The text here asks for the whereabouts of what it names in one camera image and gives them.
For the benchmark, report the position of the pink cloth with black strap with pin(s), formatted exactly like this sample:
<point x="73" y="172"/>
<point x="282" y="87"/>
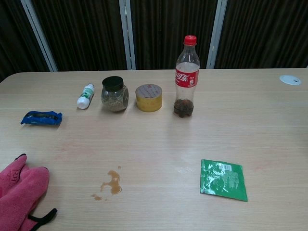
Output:
<point x="19" y="190"/>

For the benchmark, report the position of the brown liquid spill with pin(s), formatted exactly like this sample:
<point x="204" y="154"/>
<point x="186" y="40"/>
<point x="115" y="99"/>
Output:
<point x="115" y="184"/>

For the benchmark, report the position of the yellow tape roll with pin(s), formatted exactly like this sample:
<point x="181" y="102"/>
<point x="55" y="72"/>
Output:
<point x="148" y="99"/>

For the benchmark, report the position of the glass jar with black lid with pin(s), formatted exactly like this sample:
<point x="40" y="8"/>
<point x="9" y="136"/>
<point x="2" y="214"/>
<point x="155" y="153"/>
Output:
<point x="114" y="98"/>

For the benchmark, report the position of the cola bottle with red cap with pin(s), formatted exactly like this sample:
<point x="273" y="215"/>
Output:
<point x="187" y="79"/>

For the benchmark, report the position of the small white bottle, green label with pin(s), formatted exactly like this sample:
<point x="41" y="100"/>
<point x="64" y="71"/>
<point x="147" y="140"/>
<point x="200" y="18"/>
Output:
<point x="85" y="95"/>

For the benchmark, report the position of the dark pleated curtain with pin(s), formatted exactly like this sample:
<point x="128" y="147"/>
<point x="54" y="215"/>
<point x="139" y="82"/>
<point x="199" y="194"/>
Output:
<point x="168" y="24"/>

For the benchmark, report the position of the green foil packet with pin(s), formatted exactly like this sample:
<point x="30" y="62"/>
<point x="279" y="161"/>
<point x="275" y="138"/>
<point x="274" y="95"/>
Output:
<point x="222" y="179"/>

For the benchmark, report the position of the blue snack wrapper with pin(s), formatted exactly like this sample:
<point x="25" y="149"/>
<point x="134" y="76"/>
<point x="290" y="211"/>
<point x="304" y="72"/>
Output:
<point x="39" y="118"/>

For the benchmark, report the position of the grey metal frame post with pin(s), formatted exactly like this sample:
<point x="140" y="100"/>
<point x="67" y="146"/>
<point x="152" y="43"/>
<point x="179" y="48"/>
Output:
<point x="127" y="33"/>
<point x="216" y="33"/>
<point x="38" y="33"/>

